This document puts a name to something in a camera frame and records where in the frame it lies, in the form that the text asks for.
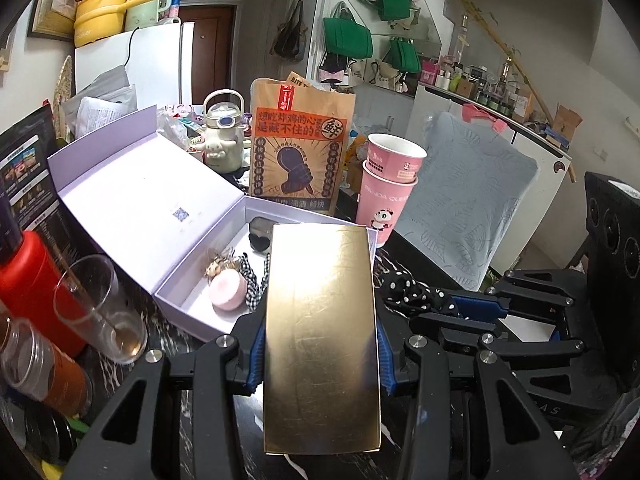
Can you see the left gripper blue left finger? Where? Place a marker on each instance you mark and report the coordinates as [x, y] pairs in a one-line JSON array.
[[246, 368]]

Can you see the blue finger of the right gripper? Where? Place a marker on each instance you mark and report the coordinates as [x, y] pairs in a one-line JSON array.
[[472, 305]]

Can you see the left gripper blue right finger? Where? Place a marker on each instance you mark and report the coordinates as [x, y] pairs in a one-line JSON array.
[[397, 371]]

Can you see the gold rectangular box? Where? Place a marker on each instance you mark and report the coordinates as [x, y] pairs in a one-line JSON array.
[[321, 387]]

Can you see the black polka dot scrunchie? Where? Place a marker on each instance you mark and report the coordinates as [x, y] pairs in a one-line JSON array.
[[403, 294]]

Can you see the pink round compact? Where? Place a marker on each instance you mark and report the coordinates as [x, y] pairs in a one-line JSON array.
[[228, 290]]

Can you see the black white gingham scrunchie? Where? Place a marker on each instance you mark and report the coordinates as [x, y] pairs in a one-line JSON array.
[[255, 288]]

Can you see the small beige hair clip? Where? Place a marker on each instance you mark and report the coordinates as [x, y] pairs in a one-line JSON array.
[[220, 261]]

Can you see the grey leaf pattern chair cover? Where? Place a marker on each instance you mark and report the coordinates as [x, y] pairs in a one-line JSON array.
[[468, 190]]

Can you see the lilac open gift box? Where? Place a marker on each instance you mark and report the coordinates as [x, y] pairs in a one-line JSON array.
[[160, 215]]

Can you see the lower pink panda cup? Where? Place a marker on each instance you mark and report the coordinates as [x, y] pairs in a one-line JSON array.
[[380, 203]]

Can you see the small dark square case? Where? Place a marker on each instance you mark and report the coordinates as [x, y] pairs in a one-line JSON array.
[[260, 234]]

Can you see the upper pink paper cup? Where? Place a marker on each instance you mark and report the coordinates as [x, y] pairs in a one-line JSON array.
[[393, 158]]

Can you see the clear drinking glass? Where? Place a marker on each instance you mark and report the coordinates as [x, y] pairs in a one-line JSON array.
[[91, 302]]

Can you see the orange spice jar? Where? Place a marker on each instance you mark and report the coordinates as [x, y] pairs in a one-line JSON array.
[[36, 367]]

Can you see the cream cartoon water bottle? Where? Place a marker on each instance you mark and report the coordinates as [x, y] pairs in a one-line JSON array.
[[221, 145]]

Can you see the red canister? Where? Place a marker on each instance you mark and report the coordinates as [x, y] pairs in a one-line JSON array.
[[28, 281]]

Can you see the brown printed paper bag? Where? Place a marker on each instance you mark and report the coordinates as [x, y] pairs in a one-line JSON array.
[[299, 141]]

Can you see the dark blue bottle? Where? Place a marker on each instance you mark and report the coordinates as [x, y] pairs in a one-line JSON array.
[[11, 237]]

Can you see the green tote bag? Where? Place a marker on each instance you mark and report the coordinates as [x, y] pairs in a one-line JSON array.
[[344, 36]]

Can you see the black printed brochure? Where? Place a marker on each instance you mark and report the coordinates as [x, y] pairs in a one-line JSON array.
[[25, 175]]

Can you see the white refrigerator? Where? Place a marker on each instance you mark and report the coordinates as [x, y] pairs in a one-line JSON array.
[[157, 59]]

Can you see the yellow pot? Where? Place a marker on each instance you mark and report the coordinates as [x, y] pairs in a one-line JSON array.
[[100, 19]]

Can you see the green electric kettle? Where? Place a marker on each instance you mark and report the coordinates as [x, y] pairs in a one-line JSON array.
[[145, 14]]

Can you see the framed picture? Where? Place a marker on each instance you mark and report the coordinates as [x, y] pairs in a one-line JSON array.
[[53, 19]]

